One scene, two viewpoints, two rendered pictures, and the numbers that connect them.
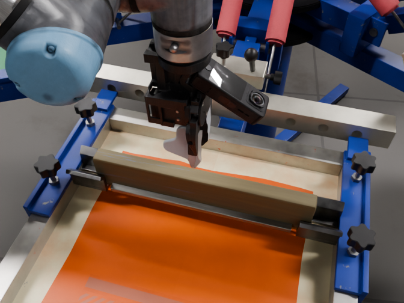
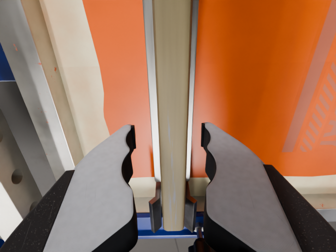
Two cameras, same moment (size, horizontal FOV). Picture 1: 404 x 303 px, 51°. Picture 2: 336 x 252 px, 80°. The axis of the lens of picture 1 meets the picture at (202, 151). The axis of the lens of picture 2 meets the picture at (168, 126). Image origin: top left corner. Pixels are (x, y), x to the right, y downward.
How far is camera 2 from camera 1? 61 cm
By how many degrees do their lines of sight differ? 42
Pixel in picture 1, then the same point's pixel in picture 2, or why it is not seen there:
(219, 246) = (229, 18)
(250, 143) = (14, 11)
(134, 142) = not seen: hidden behind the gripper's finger
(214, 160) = (80, 69)
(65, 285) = (290, 166)
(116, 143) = not seen: hidden behind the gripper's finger
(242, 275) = not seen: outside the picture
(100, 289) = (295, 138)
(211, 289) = (299, 10)
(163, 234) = (222, 100)
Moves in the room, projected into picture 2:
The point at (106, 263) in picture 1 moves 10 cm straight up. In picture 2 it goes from (266, 143) to (301, 190)
